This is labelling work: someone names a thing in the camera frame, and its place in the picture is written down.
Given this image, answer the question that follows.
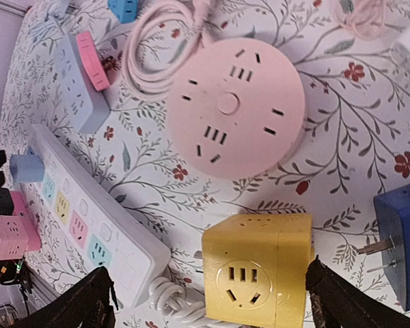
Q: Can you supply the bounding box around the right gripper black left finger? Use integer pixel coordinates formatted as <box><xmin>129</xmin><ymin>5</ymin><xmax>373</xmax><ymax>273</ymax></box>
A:
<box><xmin>13</xmin><ymin>266</ymin><xmax>118</xmax><ymax>328</ymax></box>

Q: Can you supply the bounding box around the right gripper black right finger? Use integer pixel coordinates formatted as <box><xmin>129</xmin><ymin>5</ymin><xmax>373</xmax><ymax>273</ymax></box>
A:
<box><xmin>305</xmin><ymin>258</ymin><xmax>410</xmax><ymax>328</ymax></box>

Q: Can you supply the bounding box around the white long power strip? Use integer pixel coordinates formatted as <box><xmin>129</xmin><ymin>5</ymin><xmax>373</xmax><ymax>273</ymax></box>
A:
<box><xmin>27</xmin><ymin>124</ymin><xmax>170</xmax><ymax>308</ymax></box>

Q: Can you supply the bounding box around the pink triangular wedge block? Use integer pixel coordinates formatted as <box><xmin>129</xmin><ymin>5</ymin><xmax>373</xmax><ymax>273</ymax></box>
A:
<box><xmin>10</xmin><ymin>191</ymin><xmax>42</xmax><ymax>251</ymax></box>

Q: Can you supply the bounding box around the yellow cube socket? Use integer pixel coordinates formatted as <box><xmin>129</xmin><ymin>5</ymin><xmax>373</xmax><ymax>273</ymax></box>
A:
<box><xmin>202</xmin><ymin>214</ymin><xmax>314</xmax><ymax>327</ymax></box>

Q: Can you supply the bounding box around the pink cube socket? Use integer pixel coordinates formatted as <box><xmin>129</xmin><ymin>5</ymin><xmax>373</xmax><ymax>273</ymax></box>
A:
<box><xmin>0</xmin><ymin>215</ymin><xmax>29</xmax><ymax>260</ymax></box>

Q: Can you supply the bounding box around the dark blue cube socket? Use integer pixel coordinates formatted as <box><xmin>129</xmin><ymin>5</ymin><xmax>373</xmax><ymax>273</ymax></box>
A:
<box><xmin>357</xmin><ymin>184</ymin><xmax>410</xmax><ymax>312</ymax></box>

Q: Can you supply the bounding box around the dark green cube socket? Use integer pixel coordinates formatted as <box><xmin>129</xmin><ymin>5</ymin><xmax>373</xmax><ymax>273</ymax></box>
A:
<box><xmin>0</xmin><ymin>188</ymin><xmax>14</xmax><ymax>215</ymax></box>

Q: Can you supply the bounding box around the light blue cube adapter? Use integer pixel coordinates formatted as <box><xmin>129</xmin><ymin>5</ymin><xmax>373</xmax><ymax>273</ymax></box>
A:
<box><xmin>10</xmin><ymin>146</ymin><xmax>45</xmax><ymax>184</ymax></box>

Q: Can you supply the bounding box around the grey small power strip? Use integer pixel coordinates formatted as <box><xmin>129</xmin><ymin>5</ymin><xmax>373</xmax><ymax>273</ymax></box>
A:
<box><xmin>54</xmin><ymin>34</ymin><xmax>109</xmax><ymax>134</ymax></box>

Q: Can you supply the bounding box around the pink round power socket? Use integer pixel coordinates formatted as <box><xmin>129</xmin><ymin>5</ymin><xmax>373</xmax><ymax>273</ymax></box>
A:
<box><xmin>166</xmin><ymin>38</ymin><xmax>306</xmax><ymax>179</ymax></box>

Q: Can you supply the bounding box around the pink socket power cord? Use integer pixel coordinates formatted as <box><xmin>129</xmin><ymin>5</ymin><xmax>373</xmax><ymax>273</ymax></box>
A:
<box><xmin>124</xmin><ymin>0</ymin><xmax>223</xmax><ymax>98</ymax></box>

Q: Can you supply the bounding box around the pink adapter plug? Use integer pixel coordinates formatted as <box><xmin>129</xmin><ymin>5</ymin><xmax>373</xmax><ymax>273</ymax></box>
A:
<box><xmin>76</xmin><ymin>31</ymin><xmax>110</xmax><ymax>92</ymax></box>

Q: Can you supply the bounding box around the pink thin charger cable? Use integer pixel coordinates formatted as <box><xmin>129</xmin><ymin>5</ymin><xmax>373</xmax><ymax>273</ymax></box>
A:
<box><xmin>331</xmin><ymin>0</ymin><xmax>387</xmax><ymax>40</ymax></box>

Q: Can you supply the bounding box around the cyan adapter plug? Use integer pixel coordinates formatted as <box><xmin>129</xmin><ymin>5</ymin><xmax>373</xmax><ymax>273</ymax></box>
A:
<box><xmin>107</xmin><ymin>0</ymin><xmax>139</xmax><ymax>24</ymax></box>

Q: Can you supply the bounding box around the white strip cord bundle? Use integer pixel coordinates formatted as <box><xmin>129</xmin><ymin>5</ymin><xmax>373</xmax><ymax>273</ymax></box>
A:
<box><xmin>148</xmin><ymin>275</ymin><xmax>213</xmax><ymax>328</ymax></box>

